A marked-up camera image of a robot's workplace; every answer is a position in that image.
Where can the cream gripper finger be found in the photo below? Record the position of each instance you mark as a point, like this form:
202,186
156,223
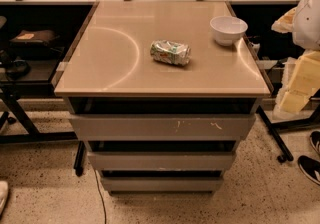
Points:
285,23
303,83

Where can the grey top drawer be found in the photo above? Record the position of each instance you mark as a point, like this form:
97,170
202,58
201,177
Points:
157,127

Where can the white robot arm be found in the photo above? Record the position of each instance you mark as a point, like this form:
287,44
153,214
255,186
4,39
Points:
303,22

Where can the grey drawer cabinet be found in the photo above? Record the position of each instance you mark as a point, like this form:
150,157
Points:
161,93

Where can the grey bottom drawer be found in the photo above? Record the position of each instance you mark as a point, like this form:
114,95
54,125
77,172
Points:
161,184

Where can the black table leg bar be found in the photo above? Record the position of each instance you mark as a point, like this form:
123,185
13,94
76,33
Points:
285,152

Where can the white bowl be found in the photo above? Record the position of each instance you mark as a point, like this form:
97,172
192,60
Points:
226,30

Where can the black white sneaker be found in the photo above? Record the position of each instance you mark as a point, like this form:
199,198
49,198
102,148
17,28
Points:
310,168

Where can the crushed green soda can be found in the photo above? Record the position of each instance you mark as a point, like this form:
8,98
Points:
170,52

